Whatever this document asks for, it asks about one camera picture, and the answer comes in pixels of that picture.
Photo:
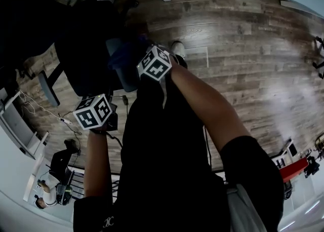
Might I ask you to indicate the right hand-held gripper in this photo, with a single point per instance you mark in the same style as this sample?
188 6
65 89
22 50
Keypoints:
154 63

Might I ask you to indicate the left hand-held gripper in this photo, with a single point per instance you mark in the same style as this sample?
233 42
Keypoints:
92 112

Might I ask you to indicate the grey chair armrest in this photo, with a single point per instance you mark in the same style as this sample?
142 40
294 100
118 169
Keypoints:
126 79
49 89

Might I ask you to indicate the blue cloth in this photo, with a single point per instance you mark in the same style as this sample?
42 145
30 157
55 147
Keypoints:
124 51

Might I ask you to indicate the person's right forearm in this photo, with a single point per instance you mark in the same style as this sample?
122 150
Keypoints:
202 104

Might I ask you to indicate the person's left forearm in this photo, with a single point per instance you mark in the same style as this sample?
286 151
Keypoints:
98 165

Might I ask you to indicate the white power strip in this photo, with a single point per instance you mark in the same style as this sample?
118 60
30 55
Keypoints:
66 121

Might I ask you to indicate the person's right shoe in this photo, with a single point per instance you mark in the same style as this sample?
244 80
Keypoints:
178 48

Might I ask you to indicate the black power adapter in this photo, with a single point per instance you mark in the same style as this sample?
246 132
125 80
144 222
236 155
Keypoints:
125 100

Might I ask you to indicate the black metal railing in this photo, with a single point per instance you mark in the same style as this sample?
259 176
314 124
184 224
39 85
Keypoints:
76 167

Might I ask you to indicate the grey top desk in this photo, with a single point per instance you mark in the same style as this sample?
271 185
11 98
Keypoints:
17 124

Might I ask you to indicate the black mesh office chair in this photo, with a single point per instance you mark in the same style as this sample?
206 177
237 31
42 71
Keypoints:
76 36
318 65

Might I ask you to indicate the green and black backpack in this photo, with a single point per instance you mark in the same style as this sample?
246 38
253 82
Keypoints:
64 194

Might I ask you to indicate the person's black clothing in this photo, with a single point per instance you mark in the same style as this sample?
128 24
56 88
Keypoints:
164 162

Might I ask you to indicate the red desk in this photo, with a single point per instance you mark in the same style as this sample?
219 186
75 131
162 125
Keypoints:
293 169

